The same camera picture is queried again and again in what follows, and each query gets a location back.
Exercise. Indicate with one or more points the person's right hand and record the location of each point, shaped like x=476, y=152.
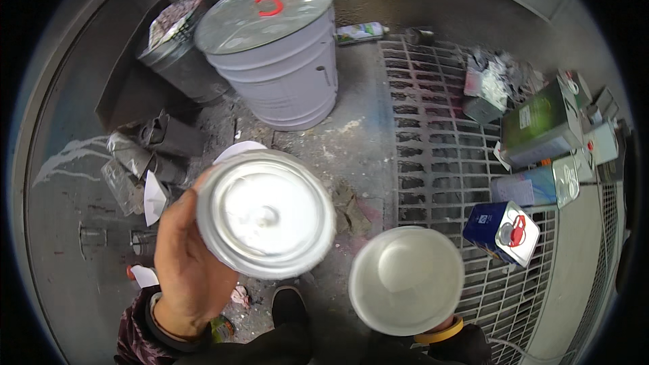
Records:
x=446, y=323

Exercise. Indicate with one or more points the person's left hand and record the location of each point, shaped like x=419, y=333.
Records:
x=182, y=263

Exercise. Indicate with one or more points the white plastic mixing cup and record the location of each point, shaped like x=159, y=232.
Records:
x=405, y=279

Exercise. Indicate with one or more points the silver paint can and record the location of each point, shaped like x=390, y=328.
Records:
x=266, y=213

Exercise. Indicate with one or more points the white paper cone filter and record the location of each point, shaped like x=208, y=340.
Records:
x=145, y=276
x=238, y=148
x=154, y=197

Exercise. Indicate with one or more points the small clear jar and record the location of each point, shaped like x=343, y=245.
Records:
x=143, y=243
x=93, y=237

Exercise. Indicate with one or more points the orange capped bottle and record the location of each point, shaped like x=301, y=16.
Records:
x=130, y=271

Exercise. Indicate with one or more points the pink rag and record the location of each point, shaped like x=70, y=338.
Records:
x=240, y=295

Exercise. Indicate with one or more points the green can silver lid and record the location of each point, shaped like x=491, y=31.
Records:
x=223, y=328

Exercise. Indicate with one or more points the clear plastic cup stack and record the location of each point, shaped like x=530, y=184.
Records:
x=121, y=187

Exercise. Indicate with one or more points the blue tin with red cap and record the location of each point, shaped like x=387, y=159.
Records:
x=486, y=228

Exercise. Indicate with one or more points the person's legs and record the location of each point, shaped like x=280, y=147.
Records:
x=289, y=309

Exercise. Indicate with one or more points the paint stained cup stack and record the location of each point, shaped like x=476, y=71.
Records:
x=129, y=154

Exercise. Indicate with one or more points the metal floor grate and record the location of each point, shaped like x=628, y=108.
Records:
x=436, y=162

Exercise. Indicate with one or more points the light blue rectangular tin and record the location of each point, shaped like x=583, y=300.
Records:
x=532, y=185

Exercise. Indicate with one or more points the galvanized metal trash bin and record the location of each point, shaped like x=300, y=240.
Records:
x=182, y=66

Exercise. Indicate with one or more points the small grey paint can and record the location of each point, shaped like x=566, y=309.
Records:
x=481, y=110

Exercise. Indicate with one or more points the green rectangular tin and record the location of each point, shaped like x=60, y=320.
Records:
x=537, y=121

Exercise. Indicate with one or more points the white rectangular tin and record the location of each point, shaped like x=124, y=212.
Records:
x=603, y=143

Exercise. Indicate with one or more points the grey rectangular tin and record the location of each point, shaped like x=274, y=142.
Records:
x=575, y=86
x=606, y=104

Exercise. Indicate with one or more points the small dark can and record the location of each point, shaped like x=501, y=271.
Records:
x=420, y=36

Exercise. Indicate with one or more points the white green spray can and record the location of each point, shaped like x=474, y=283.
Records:
x=360, y=33

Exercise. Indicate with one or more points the grey wall vent grille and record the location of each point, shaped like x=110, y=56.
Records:
x=606, y=243

